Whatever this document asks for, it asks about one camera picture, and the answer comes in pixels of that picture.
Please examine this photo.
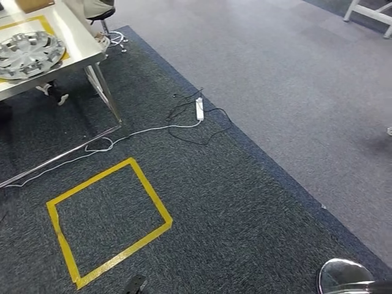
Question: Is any grey plastic wheel hubcap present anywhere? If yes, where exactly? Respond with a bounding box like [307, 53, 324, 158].
[0, 30, 66, 81]

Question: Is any stainless steel workbench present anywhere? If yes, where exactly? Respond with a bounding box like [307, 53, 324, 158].
[0, 0, 123, 189]

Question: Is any white power strip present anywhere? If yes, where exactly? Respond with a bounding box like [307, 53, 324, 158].
[195, 97, 205, 121]

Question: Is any yellow floor tape square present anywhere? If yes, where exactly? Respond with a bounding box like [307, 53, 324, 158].
[46, 157, 173, 290]

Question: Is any black seat chrome stool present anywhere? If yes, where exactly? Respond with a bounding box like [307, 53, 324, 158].
[86, 7, 128, 53]

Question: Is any person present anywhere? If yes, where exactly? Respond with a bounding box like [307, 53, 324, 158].
[63, 0, 116, 53]
[35, 81, 69, 107]

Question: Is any thin black floor cable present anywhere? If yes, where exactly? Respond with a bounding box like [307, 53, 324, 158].
[166, 88, 233, 146]

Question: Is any long white floor cable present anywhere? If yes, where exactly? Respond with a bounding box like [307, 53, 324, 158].
[5, 119, 203, 188]

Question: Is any large yellow tape frame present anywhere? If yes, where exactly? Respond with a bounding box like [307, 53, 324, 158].
[0, 15, 71, 84]

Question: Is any white table frame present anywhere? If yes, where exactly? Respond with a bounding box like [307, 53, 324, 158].
[343, 0, 392, 39]

